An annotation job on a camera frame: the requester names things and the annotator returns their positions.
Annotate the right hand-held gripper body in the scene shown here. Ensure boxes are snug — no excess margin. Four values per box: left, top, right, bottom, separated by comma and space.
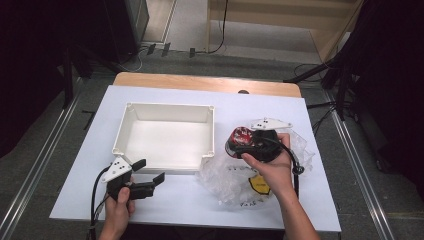
244, 117, 294, 164

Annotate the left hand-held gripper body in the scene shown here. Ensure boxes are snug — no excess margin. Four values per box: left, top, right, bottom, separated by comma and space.
100, 156, 135, 202

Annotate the clear plastic bag yellow smiley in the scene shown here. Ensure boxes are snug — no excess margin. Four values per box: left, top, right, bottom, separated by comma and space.
196, 128, 316, 208

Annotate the person's right hand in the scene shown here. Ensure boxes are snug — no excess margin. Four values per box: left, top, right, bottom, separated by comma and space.
240, 132, 295, 198

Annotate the person's left hand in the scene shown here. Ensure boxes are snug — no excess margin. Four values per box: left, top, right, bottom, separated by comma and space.
104, 185, 137, 235

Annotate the white table sheet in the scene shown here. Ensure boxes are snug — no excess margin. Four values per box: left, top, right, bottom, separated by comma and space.
49, 84, 342, 232

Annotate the white plastic box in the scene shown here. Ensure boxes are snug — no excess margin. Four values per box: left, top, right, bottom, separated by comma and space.
112, 101, 216, 175

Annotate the black tripod stand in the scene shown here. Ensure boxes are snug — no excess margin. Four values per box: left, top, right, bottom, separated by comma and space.
283, 55, 355, 122

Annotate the black metal stand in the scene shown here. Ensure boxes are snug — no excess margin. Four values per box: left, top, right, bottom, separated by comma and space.
61, 46, 95, 110

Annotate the light wooden shelf unit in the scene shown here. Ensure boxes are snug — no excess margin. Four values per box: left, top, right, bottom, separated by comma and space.
206, 0, 364, 64

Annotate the dark cabinet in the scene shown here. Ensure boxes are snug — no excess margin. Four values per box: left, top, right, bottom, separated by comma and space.
103, 0, 150, 64

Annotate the black curtain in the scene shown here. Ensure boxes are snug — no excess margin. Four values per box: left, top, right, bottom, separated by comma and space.
0, 0, 113, 158
344, 0, 424, 192

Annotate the right hand-held gripper black cable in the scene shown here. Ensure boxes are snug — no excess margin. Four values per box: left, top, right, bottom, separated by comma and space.
263, 136, 306, 200

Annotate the hand-held gripper black cable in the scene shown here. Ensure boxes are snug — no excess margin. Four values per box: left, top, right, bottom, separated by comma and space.
87, 165, 113, 240
263, 136, 306, 200

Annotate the left hand-held gripper black cable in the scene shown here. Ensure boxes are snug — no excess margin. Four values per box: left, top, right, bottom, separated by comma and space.
87, 165, 113, 240

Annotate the black floor cable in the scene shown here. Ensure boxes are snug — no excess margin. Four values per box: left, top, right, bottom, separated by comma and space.
306, 100, 338, 134

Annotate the metal floor rail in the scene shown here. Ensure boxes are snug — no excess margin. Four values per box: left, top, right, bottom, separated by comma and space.
0, 95, 80, 240
324, 90, 397, 240

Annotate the white floor cable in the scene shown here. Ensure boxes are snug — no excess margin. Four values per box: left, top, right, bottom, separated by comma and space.
126, 47, 150, 73

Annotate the black hanging cable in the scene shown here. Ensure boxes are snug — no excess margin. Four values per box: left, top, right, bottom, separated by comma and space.
194, 0, 230, 55

